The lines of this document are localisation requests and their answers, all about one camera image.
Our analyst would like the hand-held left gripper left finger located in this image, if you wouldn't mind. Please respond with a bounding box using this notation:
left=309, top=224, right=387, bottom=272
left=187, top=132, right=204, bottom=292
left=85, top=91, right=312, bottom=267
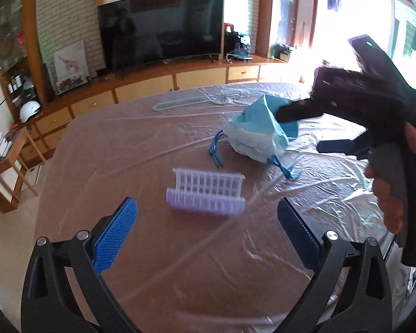
left=21, top=197, right=139, bottom=333

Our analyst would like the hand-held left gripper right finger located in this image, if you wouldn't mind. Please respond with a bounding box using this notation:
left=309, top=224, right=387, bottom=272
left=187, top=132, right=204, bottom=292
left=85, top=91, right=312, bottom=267
left=277, top=197, right=394, bottom=333

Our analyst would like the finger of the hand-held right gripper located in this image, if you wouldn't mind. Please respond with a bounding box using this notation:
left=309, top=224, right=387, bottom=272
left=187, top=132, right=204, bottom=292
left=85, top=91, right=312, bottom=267
left=275, top=97, right=333, bottom=124
left=316, top=138, right=372, bottom=161

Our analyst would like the blue drawstring bag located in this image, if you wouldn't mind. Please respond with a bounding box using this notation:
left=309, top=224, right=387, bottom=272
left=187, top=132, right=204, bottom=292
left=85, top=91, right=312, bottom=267
left=208, top=95, right=300, bottom=181

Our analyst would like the lavender plastic grid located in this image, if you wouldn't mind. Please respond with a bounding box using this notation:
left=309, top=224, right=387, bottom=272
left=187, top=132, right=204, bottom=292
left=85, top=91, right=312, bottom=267
left=166, top=167, right=247, bottom=217

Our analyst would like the person's right hand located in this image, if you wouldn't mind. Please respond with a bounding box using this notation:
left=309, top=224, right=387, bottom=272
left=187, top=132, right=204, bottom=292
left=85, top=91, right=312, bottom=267
left=364, top=123, right=416, bottom=234

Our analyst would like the black coffee machine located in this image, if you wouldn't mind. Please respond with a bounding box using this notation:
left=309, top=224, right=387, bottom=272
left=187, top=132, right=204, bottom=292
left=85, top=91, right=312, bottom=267
left=225, top=22, right=253, bottom=61

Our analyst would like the clear plastic tray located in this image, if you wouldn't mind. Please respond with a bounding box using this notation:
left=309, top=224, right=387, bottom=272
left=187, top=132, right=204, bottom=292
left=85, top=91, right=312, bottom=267
left=152, top=94, right=236, bottom=112

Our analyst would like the wooden side table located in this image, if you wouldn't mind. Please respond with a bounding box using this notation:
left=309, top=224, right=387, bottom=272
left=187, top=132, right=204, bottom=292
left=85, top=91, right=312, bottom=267
left=0, top=127, right=39, bottom=214

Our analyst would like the white dome lamp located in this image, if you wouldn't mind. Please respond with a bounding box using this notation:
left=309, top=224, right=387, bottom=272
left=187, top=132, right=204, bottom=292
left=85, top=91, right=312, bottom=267
left=19, top=100, right=43, bottom=123

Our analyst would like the wooden drawer cabinet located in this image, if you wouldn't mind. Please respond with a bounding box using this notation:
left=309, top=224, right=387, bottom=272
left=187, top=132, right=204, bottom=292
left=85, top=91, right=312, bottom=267
left=19, top=60, right=299, bottom=167

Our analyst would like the black television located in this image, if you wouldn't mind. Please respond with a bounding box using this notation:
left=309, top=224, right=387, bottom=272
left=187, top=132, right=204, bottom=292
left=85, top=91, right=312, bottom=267
left=97, top=0, right=225, bottom=73

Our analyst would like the elephant picture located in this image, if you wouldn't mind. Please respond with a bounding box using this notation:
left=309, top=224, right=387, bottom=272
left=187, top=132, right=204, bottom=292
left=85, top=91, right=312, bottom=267
left=53, top=40, right=90, bottom=94

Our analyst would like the glass display cabinet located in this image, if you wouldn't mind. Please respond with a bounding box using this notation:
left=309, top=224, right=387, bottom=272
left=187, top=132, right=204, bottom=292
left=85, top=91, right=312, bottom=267
left=0, top=0, right=45, bottom=112

